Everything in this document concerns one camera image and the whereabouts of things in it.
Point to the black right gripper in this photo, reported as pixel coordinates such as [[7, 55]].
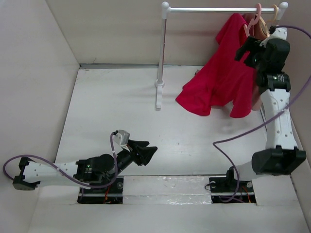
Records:
[[251, 44]]

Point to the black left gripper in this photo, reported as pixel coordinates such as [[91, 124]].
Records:
[[140, 155]]

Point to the red t shirt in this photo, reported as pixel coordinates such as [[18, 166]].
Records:
[[223, 77]]

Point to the pink plastic hanger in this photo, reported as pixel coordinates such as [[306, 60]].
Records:
[[253, 20]]

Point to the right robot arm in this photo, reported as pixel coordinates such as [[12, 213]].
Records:
[[281, 155]]

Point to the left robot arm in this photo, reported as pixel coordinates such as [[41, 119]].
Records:
[[93, 173]]

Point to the wooden hanger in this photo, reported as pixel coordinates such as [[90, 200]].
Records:
[[261, 30]]

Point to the white clothes rack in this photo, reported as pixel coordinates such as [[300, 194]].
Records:
[[166, 9]]

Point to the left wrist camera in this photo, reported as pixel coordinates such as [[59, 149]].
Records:
[[121, 137]]

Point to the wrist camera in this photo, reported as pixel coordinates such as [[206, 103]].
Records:
[[121, 137], [278, 32]]

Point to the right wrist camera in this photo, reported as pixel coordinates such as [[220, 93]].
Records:
[[278, 32]]

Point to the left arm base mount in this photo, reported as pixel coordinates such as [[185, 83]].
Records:
[[110, 195]]

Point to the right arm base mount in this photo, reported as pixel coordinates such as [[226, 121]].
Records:
[[221, 190]]

